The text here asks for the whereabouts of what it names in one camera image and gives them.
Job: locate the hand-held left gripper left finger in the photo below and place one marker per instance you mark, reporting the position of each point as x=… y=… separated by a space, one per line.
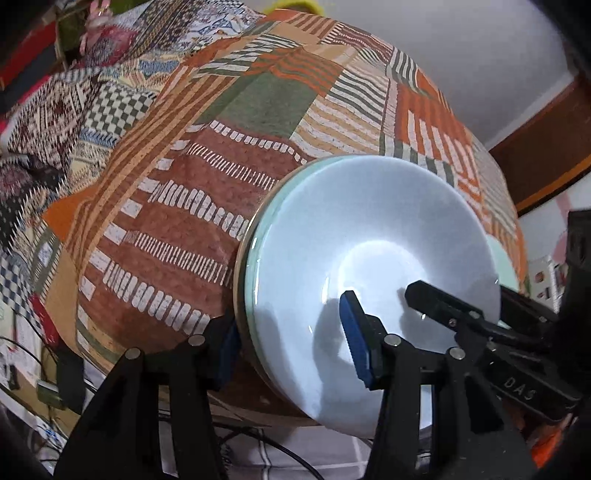
x=228 y=360

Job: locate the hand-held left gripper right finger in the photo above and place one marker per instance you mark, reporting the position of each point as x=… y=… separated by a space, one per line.
x=355 y=337

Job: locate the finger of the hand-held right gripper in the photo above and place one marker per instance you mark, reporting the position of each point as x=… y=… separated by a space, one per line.
x=443 y=304
x=526 y=314

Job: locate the green bowl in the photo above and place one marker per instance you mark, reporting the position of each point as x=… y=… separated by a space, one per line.
x=251 y=286

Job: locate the white bowl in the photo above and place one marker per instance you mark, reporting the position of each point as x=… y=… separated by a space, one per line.
x=392 y=221

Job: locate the white mini fridge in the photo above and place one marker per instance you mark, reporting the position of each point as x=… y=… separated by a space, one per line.
x=542 y=277

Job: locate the white wardrobe door pink hearts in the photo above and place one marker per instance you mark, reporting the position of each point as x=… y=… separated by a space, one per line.
x=545 y=230

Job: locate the orange striped blanket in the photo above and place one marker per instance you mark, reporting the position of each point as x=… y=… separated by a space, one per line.
x=184 y=230

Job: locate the black power adapter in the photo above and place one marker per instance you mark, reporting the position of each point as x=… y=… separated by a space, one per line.
x=69 y=378

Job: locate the wooden door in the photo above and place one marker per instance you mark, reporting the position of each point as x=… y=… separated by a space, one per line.
x=545 y=152

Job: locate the patchwork quilt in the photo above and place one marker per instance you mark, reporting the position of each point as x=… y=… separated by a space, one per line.
x=92 y=106

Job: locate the pink bunny toy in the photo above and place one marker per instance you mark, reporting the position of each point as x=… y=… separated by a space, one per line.
x=97 y=16

